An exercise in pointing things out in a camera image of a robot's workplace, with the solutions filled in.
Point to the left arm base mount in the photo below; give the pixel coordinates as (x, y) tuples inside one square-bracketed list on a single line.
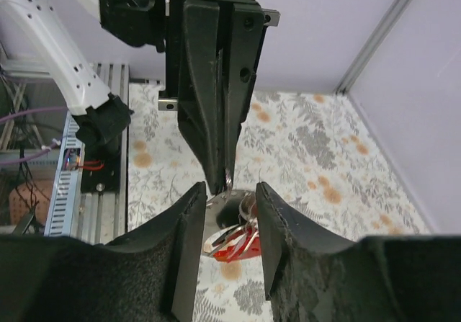
[(101, 175)]

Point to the white slotted cable duct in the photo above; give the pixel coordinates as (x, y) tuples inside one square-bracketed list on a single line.
[(67, 179)]

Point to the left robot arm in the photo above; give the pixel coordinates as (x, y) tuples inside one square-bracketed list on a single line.
[(100, 114)]

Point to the metal key holder red handle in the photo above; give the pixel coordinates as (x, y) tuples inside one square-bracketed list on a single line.
[(231, 227)]

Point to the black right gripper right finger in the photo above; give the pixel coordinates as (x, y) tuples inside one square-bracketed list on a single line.
[(312, 274)]

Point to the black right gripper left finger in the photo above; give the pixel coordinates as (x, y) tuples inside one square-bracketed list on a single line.
[(148, 274)]

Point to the aluminium front rail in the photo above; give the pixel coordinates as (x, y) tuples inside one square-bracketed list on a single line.
[(101, 217)]

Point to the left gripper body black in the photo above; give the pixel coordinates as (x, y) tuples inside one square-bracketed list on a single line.
[(169, 98)]

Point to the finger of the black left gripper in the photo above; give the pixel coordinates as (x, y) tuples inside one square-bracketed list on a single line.
[(241, 32), (199, 120)]

